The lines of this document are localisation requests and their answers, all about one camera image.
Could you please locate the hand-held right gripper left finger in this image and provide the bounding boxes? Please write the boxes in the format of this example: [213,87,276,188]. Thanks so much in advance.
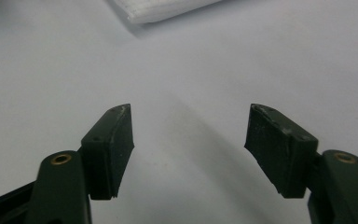
[80,103,135,201]

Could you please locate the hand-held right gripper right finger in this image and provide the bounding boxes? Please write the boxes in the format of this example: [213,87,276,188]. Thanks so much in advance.
[244,103,320,199]

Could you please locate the clear plastic bag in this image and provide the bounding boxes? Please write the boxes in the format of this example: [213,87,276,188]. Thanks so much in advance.
[111,0,224,25]

